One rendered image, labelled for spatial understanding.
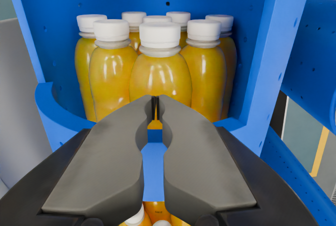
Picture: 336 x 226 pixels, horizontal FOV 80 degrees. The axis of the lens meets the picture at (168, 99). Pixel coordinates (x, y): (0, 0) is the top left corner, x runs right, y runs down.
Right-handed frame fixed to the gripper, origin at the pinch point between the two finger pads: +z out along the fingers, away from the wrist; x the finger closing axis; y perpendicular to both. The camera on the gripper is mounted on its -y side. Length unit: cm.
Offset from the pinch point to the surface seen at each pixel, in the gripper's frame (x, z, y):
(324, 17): 38, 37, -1
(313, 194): 71, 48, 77
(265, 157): 62, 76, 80
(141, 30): -1.3, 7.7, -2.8
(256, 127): 8.5, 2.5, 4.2
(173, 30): 1.5, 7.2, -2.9
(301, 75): 32.7, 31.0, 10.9
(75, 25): -11.9, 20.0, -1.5
